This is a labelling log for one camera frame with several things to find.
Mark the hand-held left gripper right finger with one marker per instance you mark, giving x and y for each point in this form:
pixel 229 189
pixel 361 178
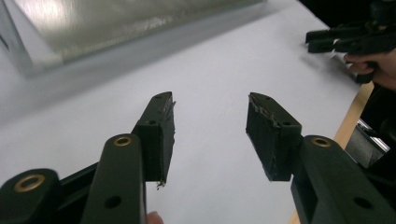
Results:
pixel 274 140

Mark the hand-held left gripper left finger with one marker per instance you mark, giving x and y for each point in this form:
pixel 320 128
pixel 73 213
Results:
pixel 157 140

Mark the two-tier metal shoe rack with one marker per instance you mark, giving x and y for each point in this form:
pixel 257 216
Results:
pixel 109 28

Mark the aluminium rail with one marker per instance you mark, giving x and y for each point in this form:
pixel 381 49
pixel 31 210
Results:
pixel 367 146

